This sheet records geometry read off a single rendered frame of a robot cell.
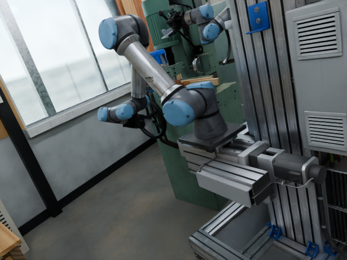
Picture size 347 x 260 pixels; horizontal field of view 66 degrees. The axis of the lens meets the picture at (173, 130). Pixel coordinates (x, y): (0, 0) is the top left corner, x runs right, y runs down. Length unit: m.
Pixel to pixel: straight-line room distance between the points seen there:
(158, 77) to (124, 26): 0.25
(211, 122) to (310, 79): 0.42
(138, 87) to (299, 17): 0.77
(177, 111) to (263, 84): 0.35
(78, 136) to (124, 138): 0.60
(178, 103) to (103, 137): 2.20
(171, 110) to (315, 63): 0.50
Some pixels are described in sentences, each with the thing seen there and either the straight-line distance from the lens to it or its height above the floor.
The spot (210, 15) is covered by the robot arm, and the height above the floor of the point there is 1.30.
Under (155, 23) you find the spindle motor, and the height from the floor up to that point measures 1.36.
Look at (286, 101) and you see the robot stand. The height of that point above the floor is 0.92.
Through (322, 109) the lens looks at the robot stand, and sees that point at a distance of 0.97.
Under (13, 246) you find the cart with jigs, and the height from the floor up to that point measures 0.51.
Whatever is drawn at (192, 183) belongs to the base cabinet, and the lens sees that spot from 2.06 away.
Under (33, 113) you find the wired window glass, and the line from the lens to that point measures 2.85.
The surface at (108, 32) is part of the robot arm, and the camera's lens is 1.14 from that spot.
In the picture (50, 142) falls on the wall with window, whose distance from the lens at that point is 2.83.
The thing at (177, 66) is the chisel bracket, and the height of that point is 1.05.
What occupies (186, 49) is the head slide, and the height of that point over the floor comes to 1.14.
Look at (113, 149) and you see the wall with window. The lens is 3.22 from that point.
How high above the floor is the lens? 1.26
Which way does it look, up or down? 19 degrees down
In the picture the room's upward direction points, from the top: 17 degrees counter-clockwise
